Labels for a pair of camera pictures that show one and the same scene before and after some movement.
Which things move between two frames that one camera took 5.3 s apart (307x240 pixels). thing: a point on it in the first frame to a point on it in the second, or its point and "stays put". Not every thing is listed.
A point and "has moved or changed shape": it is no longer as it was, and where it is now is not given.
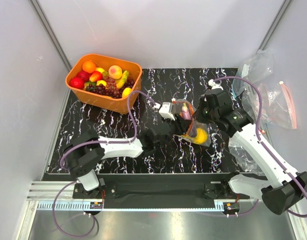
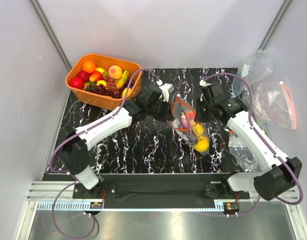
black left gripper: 178,123 to 167,114
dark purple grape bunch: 110,89 stays put
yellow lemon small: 126,92 stays put
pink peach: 115,72 stays put
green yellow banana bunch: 120,82 stays put
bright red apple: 77,82 stays put
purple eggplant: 186,113 has moved or changed shape
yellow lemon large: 201,137 to 203,144
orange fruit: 89,66 stays put
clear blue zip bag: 256,69 stays put
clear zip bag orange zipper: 198,132 has moved or changed shape
